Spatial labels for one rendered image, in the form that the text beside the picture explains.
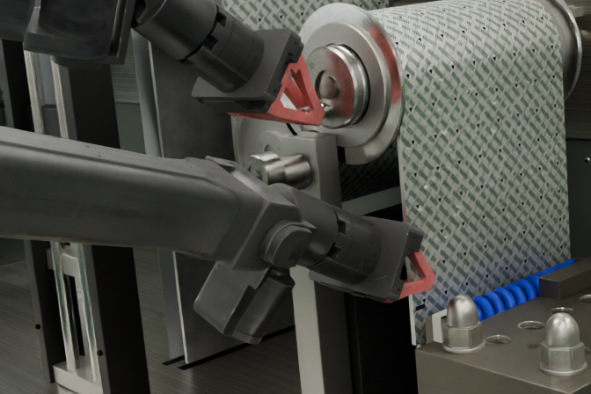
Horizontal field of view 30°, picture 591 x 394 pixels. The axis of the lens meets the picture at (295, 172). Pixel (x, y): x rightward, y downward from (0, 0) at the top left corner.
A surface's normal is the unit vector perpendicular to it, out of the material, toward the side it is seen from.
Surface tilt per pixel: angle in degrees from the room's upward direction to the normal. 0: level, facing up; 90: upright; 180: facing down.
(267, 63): 52
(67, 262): 90
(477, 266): 90
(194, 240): 117
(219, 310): 73
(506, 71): 90
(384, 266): 60
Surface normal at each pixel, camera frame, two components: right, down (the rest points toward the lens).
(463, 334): -0.33, 0.21
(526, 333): -0.09, -0.98
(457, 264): 0.65, 0.09
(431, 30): 0.44, -0.55
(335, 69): -0.76, 0.19
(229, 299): -0.51, -0.07
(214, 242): 0.55, 0.51
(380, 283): -0.70, -0.32
